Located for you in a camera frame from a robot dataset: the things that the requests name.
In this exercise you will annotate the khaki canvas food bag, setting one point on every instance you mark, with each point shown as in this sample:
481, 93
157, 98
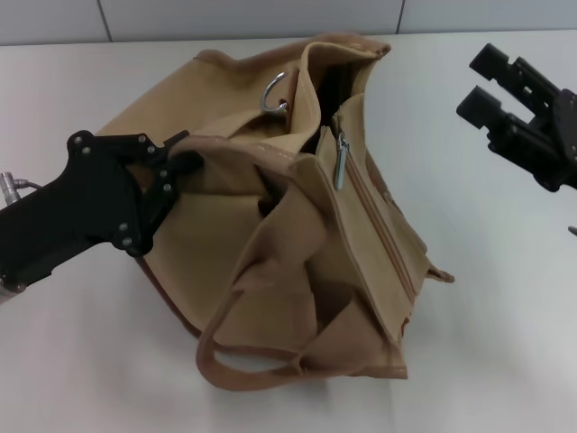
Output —
288, 252

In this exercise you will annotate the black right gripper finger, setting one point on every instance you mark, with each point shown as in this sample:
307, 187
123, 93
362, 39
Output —
489, 61
478, 106

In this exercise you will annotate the silver metal zipper pull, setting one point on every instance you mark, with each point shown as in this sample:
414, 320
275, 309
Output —
342, 167

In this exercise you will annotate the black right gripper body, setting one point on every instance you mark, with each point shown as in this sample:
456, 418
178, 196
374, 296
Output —
563, 149

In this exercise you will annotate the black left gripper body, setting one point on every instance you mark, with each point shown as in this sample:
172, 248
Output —
90, 198

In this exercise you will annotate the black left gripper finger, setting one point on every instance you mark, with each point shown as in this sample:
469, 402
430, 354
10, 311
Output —
164, 185
169, 143

